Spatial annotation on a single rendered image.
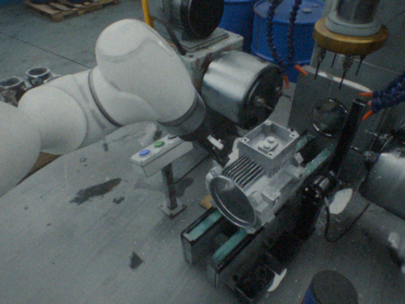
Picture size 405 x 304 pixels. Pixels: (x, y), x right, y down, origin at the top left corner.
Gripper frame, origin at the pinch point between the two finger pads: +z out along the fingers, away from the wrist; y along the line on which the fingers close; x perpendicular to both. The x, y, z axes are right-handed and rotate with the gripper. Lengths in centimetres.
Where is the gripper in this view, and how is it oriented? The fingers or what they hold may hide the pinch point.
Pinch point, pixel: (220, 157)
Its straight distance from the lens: 75.3
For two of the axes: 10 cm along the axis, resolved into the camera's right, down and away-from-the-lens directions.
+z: 3.5, 4.0, 8.5
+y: -7.1, -4.8, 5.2
